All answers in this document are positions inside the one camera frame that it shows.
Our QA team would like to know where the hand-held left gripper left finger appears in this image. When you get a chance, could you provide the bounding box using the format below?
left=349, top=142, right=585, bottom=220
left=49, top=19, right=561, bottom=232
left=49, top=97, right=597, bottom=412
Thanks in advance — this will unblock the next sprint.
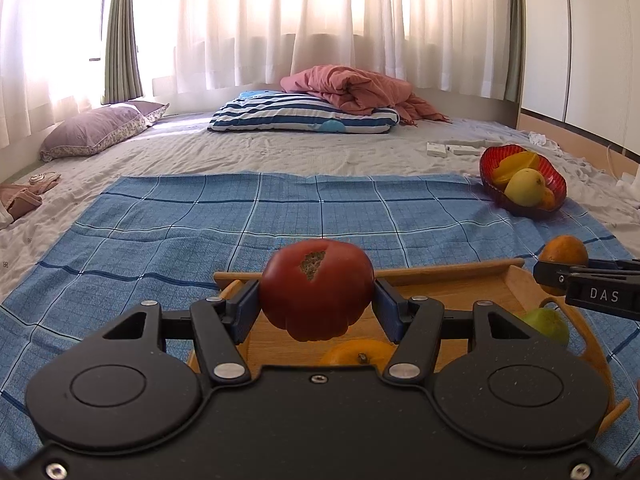
left=97, top=280, right=261, bottom=387

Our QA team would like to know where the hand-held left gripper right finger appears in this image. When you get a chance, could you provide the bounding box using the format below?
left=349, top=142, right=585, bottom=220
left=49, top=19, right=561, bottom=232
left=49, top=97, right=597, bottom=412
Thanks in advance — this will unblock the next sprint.
left=372, top=277, right=538, bottom=387

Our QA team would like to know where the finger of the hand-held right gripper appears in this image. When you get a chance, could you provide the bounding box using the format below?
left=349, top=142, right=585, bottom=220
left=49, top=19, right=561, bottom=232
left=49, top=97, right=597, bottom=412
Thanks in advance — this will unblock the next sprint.
left=532, top=259, right=640, bottom=296

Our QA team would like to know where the small orange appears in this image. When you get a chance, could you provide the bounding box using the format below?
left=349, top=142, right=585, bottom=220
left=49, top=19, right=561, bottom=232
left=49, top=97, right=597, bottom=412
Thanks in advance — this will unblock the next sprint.
left=539, top=235, right=590, bottom=297

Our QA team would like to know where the small green apple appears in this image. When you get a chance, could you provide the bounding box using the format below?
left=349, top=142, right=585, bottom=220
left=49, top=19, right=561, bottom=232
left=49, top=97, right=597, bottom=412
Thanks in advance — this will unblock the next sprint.
left=520, top=307, right=571, bottom=348

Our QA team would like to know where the large orange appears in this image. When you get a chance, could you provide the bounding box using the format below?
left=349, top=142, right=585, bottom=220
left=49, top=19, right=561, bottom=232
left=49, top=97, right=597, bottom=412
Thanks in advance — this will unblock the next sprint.
left=319, top=339, right=396, bottom=367

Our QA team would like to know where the wooden tray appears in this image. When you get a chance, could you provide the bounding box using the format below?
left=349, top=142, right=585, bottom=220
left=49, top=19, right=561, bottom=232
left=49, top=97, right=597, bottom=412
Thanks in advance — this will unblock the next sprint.
left=187, top=257, right=631, bottom=436

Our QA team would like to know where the red tomato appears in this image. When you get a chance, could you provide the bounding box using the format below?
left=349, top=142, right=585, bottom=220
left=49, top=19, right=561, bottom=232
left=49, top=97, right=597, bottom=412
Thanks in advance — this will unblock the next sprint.
left=258, top=240, right=376, bottom=343

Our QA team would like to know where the yellow green pear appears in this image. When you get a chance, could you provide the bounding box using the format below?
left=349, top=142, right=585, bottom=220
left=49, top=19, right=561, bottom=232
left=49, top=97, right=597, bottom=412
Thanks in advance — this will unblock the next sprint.
left=504, top=168, right=546, bottom=207

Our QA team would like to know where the blue checked cloth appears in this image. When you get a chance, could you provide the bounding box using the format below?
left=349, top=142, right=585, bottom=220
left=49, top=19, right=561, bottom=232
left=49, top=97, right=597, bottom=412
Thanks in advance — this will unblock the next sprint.
left=0, top=172, right=640, bottom=456

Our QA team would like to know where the yellow starfruit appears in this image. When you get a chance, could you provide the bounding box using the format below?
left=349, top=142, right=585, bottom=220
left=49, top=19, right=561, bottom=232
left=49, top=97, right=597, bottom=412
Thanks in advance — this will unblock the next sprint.
left=492, top=152, right=543, bottom=183

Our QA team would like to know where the red glass bowl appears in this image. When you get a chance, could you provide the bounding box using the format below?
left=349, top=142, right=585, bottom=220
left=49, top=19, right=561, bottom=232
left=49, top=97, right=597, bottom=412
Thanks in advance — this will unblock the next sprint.
left=480, top=144, right=567, bottom=219

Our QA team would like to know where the blue striped pillow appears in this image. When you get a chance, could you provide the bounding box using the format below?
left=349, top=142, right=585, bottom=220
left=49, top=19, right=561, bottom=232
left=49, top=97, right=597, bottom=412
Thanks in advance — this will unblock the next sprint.
left=207, top=91, right=400, bottom=134

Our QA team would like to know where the pink blanket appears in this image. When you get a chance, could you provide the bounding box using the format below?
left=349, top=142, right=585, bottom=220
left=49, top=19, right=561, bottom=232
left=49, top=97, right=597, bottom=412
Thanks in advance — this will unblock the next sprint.
left=280, top=65, right=451, bottom=123

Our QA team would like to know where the purple pillow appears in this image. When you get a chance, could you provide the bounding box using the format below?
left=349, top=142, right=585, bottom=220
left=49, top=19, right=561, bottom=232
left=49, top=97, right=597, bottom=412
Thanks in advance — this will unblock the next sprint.
left=39, top=101, right=170, bottom=162

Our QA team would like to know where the white wardrobe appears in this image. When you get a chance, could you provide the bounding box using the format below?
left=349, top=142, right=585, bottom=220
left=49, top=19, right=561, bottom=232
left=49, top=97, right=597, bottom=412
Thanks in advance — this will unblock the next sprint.
left=520, top=0, right=640, bottom=133

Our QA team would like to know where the grey green curtain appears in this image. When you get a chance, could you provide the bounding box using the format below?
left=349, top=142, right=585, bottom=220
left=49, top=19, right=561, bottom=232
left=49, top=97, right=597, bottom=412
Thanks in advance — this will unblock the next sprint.
left=504, top=0, right=523, bottom=103
left=104, top=0, right=145, bottom=106

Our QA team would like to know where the pink clothing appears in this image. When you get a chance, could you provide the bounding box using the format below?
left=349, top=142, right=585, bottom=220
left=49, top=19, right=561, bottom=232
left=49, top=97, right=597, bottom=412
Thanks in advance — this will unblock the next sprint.
left=0, top=172, right=61, bottom=231

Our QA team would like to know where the white sheer curtain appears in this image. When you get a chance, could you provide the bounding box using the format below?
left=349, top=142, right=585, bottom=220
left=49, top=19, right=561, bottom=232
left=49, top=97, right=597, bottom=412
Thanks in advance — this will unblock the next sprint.
left=0, top=0, right=511, bottom=148

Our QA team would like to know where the white charger with cable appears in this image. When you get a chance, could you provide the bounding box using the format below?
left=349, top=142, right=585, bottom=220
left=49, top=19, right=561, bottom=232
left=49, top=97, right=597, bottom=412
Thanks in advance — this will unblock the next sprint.
left=606, top=144, right=640, bottom=187

